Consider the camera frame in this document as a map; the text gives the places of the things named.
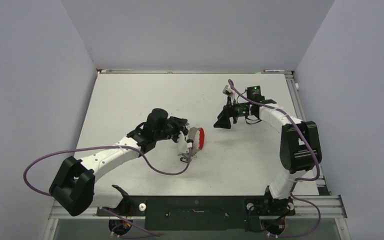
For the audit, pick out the black key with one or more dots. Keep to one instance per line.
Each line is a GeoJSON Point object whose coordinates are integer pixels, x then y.
{"type": "Point", "coordinates": [186, 159]}

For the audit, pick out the aluminium right side rail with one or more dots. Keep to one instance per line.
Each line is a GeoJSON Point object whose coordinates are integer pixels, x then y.
{"type": "Point", "coordinates": [293, 90]}

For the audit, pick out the aluminium front rail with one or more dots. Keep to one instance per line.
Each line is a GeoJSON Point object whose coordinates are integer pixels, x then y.
{"type": "Point", "coordinates": [310, 206]}

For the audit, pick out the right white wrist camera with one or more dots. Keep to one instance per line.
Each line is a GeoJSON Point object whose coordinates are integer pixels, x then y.
{"type": "Point", "coordinates": [227, 90]}

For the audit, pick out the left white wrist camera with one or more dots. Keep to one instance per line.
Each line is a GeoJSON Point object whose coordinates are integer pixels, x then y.
{"type": "Point", "coordinates": [184, 144]}

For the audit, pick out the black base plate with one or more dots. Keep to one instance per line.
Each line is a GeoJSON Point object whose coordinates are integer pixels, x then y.
{"type": "Point", "coordinates": [197, 222]}

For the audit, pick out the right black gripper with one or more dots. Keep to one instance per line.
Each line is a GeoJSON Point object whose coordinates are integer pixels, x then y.
{"type": "Point", "coordinates": [228, 111]}

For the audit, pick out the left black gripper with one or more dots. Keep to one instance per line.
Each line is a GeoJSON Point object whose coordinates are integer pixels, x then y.
{"type": "Point", "coordinates": [179, 124]}

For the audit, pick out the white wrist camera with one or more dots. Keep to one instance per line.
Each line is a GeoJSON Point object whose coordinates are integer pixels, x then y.
{"type": "Point", "coordinates": [227, 90]}
{"type": "Point", "coordinates": [184, 144]}

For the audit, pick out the aluminium back rail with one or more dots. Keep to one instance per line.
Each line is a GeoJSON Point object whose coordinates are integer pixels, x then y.
{"type": "Point", "coordinates": [136, 71]}

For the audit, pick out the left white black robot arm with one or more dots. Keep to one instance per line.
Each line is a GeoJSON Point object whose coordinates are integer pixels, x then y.
{"type": "Point", "coordinates": [74, 186]}

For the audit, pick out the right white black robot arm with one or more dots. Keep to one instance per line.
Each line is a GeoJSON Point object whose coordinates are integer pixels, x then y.
{"type": "Point", "coordinates": [299, 153]}

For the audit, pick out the aluminium rail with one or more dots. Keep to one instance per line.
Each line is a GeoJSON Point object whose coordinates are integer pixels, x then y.
{"type": "Point", "coordinates": [136, 71]}
{"type": "Point", "coordinates": [293, 90]}
{"type": "Point", "coordinates": [310, 206]}

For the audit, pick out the grey red keyring holder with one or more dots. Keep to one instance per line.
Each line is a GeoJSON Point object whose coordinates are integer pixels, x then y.
{"type": "Point", "coordinates": [197, 135]}

